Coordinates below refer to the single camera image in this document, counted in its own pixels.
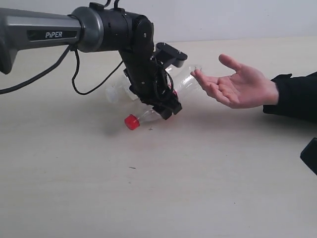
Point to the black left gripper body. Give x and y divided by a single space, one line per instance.
149 80

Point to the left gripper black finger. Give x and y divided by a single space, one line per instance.
176 107
164 112

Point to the clear bottle red label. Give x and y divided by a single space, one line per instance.
183 84

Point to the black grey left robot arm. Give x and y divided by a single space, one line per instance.
98 28

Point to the clear tea bottle white cap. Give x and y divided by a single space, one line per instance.
119 92

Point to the person's open bare hand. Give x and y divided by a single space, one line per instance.
246 88

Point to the black object at table edge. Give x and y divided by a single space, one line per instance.
309 155

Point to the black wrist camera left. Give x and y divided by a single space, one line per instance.
167 55

